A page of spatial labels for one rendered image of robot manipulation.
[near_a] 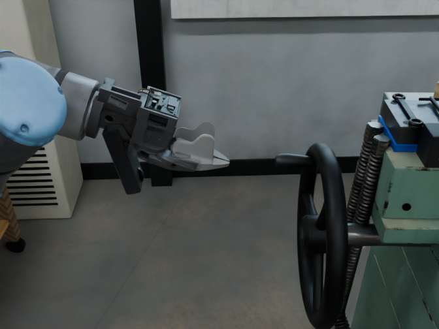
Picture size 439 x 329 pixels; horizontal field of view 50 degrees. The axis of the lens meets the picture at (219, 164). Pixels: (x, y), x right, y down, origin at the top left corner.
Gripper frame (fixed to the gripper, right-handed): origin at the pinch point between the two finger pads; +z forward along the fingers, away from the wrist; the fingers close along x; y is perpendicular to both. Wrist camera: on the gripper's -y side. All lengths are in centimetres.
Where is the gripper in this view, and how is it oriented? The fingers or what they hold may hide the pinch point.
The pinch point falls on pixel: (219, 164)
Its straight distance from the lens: 72.6
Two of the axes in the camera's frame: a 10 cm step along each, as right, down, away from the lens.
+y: 3.4, -7.8, -5.3
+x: 0.2, -5.6, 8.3
